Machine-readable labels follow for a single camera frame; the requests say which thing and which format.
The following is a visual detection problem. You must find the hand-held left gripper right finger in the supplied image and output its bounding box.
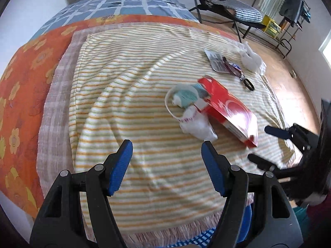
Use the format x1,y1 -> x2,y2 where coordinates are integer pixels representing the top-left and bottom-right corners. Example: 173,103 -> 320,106
201,140 -> 303,248

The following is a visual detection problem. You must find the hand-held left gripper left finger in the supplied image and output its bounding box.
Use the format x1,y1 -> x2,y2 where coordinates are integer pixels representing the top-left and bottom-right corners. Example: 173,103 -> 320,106
30,139 -> 133,248

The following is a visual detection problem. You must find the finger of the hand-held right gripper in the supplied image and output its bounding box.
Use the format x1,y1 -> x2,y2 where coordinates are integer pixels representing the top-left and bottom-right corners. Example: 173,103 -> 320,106
248,154 -> 311,181
264,123 -> 320,151

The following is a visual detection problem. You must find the red carton box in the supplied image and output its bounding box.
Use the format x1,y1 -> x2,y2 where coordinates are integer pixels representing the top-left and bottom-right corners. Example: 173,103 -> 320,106
198,75 -> 259,148

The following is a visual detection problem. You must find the blue plastic basket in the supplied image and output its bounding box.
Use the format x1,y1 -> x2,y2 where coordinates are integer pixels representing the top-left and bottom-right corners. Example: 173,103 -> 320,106
165,203 -> 253,248

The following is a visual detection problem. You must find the person's teal clothing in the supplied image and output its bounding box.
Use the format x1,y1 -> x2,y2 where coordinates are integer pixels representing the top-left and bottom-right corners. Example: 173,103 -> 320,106
292,205 -> 312,241

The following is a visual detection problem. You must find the yellow striped towel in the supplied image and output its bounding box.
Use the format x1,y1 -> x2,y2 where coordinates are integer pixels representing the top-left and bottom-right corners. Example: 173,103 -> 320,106
68,24 -> 303,238

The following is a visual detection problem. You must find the red blue snack wrapper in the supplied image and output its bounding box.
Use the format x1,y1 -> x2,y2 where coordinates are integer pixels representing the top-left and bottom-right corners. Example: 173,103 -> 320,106
223,57 -> 244,77

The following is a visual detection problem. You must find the silver foil packet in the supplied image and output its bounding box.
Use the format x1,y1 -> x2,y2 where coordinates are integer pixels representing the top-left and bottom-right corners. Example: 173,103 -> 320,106
205,49 -> 228,72

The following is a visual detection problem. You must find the black drying rack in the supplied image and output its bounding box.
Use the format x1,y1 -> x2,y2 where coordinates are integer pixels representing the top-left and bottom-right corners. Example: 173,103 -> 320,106
252,0 -> 312,58

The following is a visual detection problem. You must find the window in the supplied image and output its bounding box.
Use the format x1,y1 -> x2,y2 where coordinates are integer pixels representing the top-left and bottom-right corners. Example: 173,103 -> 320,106
319,34 -> 331,63

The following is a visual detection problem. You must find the yellow plastic crate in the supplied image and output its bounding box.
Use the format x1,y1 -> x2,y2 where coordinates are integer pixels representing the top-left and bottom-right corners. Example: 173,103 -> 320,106
261,15 -> 281,38

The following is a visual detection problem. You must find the checked chair cushion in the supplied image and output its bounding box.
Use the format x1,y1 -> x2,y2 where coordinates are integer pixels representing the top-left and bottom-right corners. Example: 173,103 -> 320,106
209,0 -> 263,24

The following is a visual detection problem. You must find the orange floral bed sheet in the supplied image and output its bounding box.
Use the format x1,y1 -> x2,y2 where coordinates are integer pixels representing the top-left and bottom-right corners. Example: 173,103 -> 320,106
0,14 -> 238,220

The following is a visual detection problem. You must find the dark grey hanging garment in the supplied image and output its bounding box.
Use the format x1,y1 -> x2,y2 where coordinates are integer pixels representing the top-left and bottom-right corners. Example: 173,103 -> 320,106
279,0 -> 304,21

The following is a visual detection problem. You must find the blue checked bedding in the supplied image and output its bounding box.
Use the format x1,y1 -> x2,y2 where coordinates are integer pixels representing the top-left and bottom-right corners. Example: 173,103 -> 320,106
34,0 -> 199,43

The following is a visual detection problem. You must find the small black ring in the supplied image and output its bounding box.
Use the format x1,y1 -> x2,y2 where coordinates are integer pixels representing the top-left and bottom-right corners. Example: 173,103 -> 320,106
241,74 -> 255,92

